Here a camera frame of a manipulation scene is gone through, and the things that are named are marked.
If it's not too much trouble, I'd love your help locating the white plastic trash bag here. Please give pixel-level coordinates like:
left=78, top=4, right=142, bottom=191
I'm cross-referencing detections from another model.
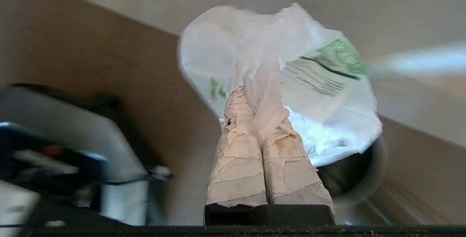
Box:
left=177, top=3, right=383, bottom=167

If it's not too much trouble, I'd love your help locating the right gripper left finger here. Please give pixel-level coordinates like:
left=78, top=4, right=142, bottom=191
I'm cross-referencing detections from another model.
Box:
left=204, top=86, right=268, bottom=226

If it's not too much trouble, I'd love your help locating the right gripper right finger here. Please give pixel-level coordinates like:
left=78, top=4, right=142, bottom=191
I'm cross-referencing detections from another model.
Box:
left=251, top=118, right=336, bottom=226

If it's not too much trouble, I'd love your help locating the steel trash bin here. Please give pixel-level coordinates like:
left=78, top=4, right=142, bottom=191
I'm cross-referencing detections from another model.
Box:
left=316, top=135, right=387, bottom=208

